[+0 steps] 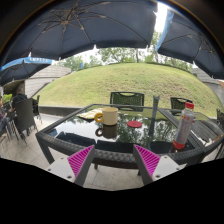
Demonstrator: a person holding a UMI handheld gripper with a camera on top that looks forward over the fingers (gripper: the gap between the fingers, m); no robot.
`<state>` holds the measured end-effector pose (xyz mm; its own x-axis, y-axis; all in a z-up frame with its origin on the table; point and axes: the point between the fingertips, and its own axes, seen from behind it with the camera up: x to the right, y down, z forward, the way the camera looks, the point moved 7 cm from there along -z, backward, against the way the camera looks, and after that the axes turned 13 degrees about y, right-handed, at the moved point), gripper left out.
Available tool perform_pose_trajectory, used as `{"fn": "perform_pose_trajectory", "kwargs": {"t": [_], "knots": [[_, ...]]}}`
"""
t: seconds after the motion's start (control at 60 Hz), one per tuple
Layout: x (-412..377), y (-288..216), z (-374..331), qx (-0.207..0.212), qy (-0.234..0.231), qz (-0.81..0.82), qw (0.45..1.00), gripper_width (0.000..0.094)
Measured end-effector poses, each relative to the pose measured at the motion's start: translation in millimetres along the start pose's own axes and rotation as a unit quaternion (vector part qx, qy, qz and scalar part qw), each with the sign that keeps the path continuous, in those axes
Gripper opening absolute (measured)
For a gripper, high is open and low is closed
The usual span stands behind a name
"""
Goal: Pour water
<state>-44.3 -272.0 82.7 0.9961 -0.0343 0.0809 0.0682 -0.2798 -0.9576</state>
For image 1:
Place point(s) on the dark wicker chair left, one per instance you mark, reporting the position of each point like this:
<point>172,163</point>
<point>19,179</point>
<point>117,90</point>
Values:
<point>24,115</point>

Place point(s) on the clear bottle with red cap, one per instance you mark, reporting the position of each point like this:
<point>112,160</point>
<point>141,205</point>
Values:
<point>186,120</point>

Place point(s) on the seated person in black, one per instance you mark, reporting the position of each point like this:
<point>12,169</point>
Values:
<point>20,96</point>

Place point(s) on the glass-top wicker table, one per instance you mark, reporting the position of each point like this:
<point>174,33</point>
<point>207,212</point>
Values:
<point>113,144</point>

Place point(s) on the red round coaster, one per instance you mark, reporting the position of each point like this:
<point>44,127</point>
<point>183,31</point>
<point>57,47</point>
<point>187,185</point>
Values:
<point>134,124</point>

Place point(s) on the navy patio umbrella left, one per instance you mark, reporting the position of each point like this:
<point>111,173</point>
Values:
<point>22,68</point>

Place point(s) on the umbrella pole at table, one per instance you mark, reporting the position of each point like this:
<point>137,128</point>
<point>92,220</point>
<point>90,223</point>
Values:
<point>154,111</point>

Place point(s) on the large navy patio umbrella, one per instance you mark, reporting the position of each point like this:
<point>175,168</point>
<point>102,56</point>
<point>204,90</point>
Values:
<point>68,27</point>

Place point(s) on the dark wicker chair behind table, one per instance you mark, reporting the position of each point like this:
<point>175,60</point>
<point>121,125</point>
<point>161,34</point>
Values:
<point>129,101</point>

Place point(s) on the cream mug with yellow handle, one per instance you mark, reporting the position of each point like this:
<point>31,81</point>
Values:
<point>108,116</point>

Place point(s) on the dark wicker chair right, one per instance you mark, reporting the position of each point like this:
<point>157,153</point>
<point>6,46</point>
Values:
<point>178,103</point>

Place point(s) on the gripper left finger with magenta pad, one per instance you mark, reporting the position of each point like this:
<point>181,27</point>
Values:
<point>73,168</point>

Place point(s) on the neighbouring wooden slat table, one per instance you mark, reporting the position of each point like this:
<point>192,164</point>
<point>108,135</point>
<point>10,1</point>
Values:
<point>204,138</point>

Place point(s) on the navy patio umbrella right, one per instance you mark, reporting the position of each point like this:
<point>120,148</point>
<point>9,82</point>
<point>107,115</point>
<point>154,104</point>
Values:
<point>182,39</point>

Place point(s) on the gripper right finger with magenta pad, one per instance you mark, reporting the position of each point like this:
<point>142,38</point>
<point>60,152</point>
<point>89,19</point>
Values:
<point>152,166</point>

